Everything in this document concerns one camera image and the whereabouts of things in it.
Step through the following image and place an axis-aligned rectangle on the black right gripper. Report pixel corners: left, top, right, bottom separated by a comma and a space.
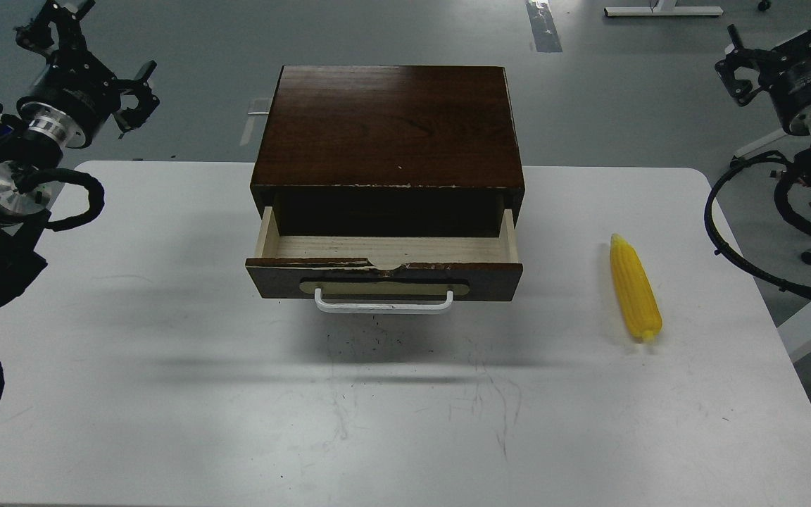
715, 0, 811, 136

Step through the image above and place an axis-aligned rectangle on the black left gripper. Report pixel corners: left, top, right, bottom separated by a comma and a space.
14, 1, 160, 150

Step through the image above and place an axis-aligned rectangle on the yellow corn cob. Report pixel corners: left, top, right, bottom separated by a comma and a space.
609, 233, 662, 343

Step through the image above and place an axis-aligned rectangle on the wooden drawer with white handle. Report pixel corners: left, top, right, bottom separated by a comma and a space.
244, 208, 522, 314

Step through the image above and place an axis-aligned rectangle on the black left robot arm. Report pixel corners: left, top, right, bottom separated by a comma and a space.
0, 1, 160, 402

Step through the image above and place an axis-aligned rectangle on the white stand base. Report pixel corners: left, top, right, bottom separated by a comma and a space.
604, 1, 724, 18

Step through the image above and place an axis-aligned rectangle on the grey floor tape strip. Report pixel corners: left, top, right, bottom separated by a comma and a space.
524, 1, 563, 54

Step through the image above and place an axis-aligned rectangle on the dark wooden cabinet box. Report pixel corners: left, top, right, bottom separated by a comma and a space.
250, 65, 525, 214

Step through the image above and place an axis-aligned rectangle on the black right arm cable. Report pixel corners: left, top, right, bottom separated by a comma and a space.
703, 150, 811, 313

